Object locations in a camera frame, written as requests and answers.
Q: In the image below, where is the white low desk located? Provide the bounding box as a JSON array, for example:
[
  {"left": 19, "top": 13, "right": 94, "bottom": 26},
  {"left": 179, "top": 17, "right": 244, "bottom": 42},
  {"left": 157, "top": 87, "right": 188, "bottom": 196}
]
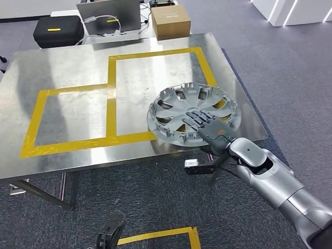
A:
[{"left": 51, "top": 0, "right": 193, "bottom": 45}]

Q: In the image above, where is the white lit plinth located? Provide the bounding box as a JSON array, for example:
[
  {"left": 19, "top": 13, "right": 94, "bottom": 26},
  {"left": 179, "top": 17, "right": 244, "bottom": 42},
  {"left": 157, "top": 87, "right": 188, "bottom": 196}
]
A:
[{"left": 251, "top": 0, "right": 332, "bottom": 27}]

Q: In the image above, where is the white adapter cable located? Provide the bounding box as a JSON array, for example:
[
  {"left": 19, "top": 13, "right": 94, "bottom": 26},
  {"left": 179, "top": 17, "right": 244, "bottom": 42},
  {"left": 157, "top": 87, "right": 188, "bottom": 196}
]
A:
[{"left": 76, "top": 15, "right": 121, "bottom": 45}]

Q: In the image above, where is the white power strip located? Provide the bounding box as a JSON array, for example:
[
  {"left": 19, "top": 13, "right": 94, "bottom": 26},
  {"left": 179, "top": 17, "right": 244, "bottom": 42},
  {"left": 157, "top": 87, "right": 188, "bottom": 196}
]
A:
[{"left": 9, "top": 178, "right": 29, "bottom": 196}]

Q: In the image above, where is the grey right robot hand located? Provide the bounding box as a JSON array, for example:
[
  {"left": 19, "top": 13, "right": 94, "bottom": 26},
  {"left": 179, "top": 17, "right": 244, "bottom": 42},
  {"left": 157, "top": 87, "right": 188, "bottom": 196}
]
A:
[{"left": 181, "top": 109, "right": 235, "bottom": 156}]

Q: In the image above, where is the stainless steel workbench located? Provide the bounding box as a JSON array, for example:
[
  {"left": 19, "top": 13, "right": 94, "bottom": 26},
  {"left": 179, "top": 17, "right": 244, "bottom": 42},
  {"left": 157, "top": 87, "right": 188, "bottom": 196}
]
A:
[{"left": 0, "top": 32, "right": 268, "bottom": 211}]

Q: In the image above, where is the grey plastic wheel hubcap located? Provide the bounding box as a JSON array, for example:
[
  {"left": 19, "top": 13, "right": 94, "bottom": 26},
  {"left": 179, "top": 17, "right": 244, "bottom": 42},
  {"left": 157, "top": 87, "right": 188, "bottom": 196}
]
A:
[{"left": 146, "top": 82, "right": 241, "bottom": 148}]

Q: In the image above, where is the black flat device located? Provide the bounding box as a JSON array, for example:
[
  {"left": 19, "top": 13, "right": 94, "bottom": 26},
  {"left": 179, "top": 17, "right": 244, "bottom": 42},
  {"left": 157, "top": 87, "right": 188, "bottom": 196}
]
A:
[{"left": 149, "top": 0, "right": 175, "bottom": 8}]

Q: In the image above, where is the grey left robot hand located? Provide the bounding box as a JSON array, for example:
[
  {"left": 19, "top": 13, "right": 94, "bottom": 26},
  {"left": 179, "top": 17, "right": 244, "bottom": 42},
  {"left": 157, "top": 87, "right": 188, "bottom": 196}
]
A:
[{"left": 96, "top": 210, "right": 127, "bottom": 249}]

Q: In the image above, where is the grey laptop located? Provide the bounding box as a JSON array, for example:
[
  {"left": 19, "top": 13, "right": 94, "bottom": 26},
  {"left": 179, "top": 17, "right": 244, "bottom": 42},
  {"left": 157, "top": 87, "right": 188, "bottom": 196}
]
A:
[{"left": 76, "top": 0, "right": 146, "bottom": 44}]

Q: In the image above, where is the brown cardboard box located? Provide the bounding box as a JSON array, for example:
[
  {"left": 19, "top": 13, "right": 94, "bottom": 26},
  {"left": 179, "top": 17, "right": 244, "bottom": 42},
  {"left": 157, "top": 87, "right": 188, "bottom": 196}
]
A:
[{"left": 151, "top": 4, "right": 192, "bottom": 41}]

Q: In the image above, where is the black case yellow mark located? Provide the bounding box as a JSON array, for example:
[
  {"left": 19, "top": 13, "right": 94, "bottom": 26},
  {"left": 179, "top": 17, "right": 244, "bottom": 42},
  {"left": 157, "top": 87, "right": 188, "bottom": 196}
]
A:
[{"left": 33, "top": 15, "right": 85, "bottom": 49}]

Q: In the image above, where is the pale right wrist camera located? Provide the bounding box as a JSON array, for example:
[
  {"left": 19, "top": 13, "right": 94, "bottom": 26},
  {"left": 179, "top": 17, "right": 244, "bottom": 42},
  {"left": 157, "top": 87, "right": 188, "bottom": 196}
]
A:
[{"left": 184, "top": 158, "right": 225, "bottom": 176}]

